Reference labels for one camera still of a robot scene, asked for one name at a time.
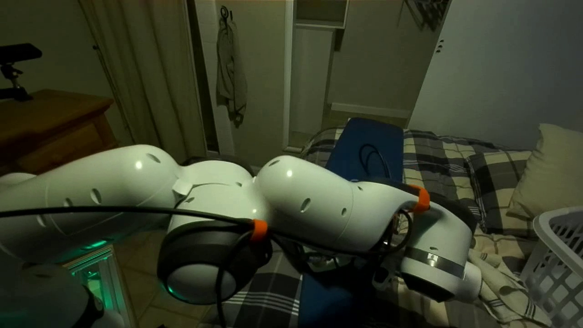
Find blue ironing board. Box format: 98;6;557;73
298;117;408;328

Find white room door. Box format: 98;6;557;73
193;0;295;170

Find beige curtain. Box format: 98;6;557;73
78;0;207;163

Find plaid bed comforter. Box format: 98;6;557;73
224;126;583;328

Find green lit robot stand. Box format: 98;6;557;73
60;239;134;328

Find white closet door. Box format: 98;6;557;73
406;0;583;153

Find wooden dresser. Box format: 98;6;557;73
0;90;123;179

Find white cloth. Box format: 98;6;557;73
470;245;553;328

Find cream pillow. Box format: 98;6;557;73
506;122;583;221

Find white laundry basket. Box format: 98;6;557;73
517;206;583;328

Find dark wall hanging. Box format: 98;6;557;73
402;0;451;31

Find black camera on stand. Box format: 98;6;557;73
0;42;43;102

